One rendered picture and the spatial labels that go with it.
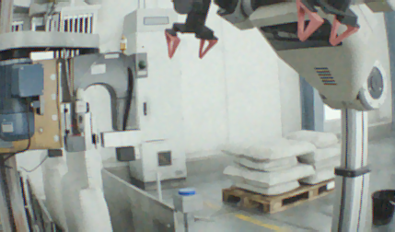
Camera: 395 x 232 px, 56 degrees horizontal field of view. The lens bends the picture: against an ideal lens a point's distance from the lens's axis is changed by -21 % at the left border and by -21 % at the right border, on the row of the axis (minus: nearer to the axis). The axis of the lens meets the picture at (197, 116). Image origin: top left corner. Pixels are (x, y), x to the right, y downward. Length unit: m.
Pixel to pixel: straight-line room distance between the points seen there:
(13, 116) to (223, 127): 5.37
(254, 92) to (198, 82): 0.93
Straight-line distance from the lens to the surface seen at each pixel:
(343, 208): 1.31
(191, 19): 1.22
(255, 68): 6.75
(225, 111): 6.45
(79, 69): 1.51
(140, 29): 5.31
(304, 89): 7.34
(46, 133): 1.50
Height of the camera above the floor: 1.21
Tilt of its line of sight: 4 degrees down
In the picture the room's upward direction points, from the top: 3 degrees counter-clockwise
